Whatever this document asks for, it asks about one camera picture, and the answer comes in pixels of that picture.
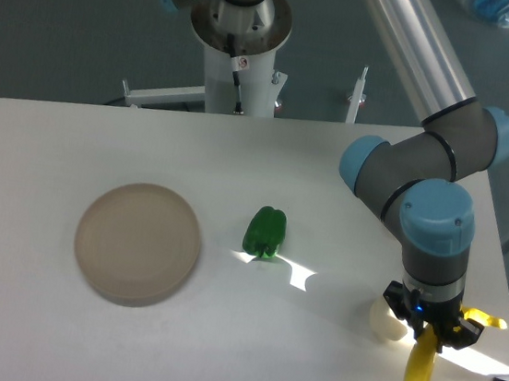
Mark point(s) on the beige round plate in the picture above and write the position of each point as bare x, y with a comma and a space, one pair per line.
137, 244

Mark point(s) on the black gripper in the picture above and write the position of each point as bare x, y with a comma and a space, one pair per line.
451, 329

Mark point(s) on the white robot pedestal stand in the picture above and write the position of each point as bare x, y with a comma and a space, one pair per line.
239, 45

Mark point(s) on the white garlic bulb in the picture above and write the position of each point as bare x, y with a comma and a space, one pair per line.
384, 323

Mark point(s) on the green bell pepper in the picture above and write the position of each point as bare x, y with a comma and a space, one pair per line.
265, 233

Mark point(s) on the yellow banana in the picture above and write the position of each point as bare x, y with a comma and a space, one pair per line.
421, 361

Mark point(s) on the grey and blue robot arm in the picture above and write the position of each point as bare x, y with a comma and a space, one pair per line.
413, 187

